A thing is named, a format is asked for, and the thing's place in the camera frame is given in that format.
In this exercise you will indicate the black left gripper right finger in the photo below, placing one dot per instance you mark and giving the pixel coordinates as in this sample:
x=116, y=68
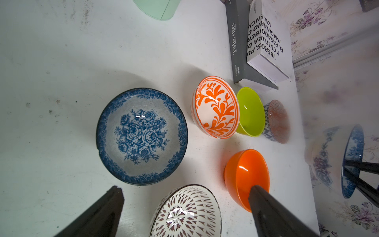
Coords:
x=272, y=219

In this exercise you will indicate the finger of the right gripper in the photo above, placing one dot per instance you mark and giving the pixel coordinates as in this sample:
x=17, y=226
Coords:
x=364, y=188
x=363, y=166

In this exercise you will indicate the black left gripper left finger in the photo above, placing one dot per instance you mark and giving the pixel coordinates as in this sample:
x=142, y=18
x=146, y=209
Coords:
x=99, y=220

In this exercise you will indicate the plain orange bowl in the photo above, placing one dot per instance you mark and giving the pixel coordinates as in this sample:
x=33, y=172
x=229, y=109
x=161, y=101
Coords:
x=243, y=171

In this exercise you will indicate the brown white patterned bowl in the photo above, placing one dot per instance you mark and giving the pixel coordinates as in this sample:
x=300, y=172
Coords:
x=188, y=211

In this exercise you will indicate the red patterned bowl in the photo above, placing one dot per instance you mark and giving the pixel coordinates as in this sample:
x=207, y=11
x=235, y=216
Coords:
x=277, y=126

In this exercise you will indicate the dark rimmed blue floral bowl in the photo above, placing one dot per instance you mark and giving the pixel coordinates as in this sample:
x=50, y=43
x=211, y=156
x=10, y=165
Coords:
x=142, y=136

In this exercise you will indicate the lime green bowl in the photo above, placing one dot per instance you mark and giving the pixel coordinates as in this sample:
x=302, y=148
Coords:
x=252, y=113

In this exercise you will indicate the orange floral white bowl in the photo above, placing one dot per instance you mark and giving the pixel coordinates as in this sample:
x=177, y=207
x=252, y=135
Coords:
x=215, y=108

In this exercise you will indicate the white book black lettering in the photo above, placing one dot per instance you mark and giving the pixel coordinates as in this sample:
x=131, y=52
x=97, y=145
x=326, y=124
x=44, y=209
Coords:
x=268, y=43

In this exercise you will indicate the grey book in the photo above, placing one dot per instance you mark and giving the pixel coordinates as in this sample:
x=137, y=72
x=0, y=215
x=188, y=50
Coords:
x=243, y=74

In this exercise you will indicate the mint green pen cup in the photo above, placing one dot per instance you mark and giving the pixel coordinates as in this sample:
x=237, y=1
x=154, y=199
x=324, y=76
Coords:
x=162, y=10

